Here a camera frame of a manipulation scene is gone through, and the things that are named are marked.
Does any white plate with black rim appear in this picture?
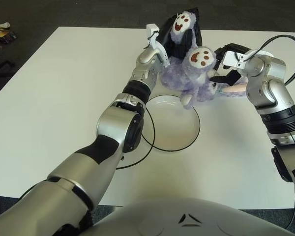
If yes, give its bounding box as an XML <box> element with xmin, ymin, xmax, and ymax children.
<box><xmin>140</xmin><ymin>94</ymin><xmax>202</xmax><ymax>153</ymax></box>

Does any purple plush bunny doll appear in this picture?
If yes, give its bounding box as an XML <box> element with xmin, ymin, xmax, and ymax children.
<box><xmin>161</xmin><ymin>11</ymin><xmax>248</xmax><ymax>110</ymax></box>

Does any white right wrist connector box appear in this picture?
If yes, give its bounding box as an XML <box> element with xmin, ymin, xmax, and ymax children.
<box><xmin>222</xmin><ymin>50</ymin><xmax>248</xmax><ymax>69</ymax></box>

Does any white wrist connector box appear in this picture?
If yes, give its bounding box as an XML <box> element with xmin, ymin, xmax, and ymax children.
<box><xmin>146</xmin><ymin>23</ymin><xmax>160</xmax><ymax>49</ymax></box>
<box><xmin>222</xmin><ymin>50</ymin><xmax>248</xmax><ymax>69</ymax></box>

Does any black chair base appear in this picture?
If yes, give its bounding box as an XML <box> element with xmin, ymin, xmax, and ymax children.
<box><xmin>0</xmin><ymin>44</ymin><xmax>15</xmax><ymax>84</ymax></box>

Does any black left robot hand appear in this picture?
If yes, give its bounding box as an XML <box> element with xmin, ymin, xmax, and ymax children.
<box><xmin>157</xmin><ymin>7</ymin><xmax>204</xmax><ymax>59</ymax></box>

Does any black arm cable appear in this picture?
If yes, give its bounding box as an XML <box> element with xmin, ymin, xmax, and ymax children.
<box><xmin>245</xmin><ymin>35</ymin><xmax>295</xmax><ymax>86</ymax></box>
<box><xmin>115</xmin><ymin>108</ymin><xmax>156</xmax><ymax>170</ymax></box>

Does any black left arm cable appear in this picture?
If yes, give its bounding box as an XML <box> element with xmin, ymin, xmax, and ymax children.
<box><xmin>115</xmin><ymin>108</ymin><xmax>156</xmax><ymax>170</ymax></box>

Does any brown box on floor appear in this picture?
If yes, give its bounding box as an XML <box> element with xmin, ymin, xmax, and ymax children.
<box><xmin>0</xmin><ymin>27</ymin><xmax>17</xmax><ymax>44</ymax></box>

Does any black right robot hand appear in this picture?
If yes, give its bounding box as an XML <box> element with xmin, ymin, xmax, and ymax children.
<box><xmin>210</xmin><ymin>43</ymin><xmax>251</xmax><ymax>86</ymax></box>

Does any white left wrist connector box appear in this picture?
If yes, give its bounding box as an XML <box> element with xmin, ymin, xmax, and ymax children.
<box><xmin>146</xmin><ymin>23</ymin><xmax>160</xmax><ymax>49</ymax></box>

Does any grey robot torso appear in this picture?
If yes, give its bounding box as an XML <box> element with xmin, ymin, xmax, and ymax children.
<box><xmin>83</xmin><ymin>196</ymin><xmax>295</xmax><ymax>236</ymax></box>

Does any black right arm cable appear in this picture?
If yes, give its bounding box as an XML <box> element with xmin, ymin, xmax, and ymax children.
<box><xmin>245</xmin><ymin>35</ymin><xmax>295</xmax><ymax>86</ymax></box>

